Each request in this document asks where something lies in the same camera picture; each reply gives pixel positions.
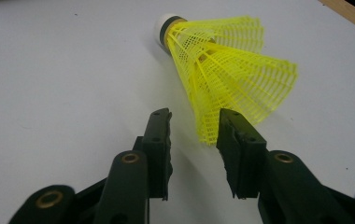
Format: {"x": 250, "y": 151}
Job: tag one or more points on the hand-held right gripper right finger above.
{"x": 244, "y": 155}

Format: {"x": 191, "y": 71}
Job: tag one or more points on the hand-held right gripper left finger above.
{"x": 158, "y": 149}

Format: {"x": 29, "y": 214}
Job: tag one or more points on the yellow shuttlecock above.
{"x": 228, "y": 71}

